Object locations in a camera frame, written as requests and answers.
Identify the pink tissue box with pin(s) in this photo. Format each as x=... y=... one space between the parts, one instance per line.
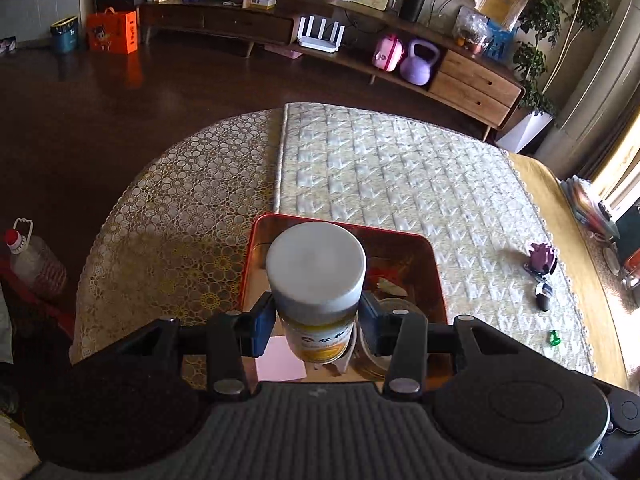
x=282 y=51

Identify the white yellow-label pill bottle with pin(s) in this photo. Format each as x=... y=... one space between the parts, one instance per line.
x=315 y=265

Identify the stack of colourful books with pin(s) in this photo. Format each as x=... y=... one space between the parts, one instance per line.
x=590 y=205

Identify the cream quilted mat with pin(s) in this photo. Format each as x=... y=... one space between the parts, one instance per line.
x=400 y=170

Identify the orange gift box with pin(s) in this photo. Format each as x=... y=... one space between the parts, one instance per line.
x=112 y=32

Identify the yellow tablecloth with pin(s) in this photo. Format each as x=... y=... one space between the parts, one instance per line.
x=560 y=200

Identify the purple lotus-shaped ornament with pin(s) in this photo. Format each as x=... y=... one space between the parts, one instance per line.
x=542 y=255

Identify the clear tape roll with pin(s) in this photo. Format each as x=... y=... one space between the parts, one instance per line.
x=372 y=366

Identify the wooden TV cabinet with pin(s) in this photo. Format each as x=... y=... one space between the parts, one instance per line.
x=240 y=27

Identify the small black white gadget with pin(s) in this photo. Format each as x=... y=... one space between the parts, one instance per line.
x=542 y=303

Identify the beige curtain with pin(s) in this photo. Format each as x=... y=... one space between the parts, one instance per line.
x=595 y=90

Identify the white wall cabinets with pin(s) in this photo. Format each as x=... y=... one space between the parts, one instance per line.
x=30 y=0

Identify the pink toy case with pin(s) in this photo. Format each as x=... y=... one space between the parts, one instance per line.
x=387 y=54

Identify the black cylindrical speaker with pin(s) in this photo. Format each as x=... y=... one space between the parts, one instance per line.
x=413 y=5

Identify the clear plastic bag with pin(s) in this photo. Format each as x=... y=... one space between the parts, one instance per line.
x=471 y=27

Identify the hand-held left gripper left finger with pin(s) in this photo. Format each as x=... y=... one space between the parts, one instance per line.
x=260 y=326

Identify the white antenna router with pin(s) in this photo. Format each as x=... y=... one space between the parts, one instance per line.
x=320 y=42

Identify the yellow white flat box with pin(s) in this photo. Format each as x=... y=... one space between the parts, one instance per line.
x=260 y=2

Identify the clear plastic oil bottle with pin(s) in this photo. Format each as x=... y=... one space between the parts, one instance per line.
x=35 y=265

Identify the teal trash bin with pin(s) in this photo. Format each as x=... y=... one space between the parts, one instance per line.
x=65 y=37

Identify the gold lace circle tablecloth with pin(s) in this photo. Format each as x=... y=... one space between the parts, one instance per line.
x=175 y=200

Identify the blue printed box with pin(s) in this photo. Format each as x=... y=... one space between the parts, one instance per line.
x=501 y=40

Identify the red metal tin box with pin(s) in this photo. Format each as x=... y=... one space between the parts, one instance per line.
x=425 y=280

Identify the pink paper card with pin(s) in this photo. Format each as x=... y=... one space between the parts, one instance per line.
x=280 y=360

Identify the purple kettlebell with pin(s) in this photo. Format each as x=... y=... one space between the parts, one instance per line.
x=417 y=67

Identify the tall potted plant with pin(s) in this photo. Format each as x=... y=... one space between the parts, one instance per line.
x=540 y=10

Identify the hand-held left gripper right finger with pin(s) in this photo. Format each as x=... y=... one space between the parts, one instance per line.
x=372 y=321

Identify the small green object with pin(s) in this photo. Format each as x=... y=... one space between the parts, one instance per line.
x=553 y=338

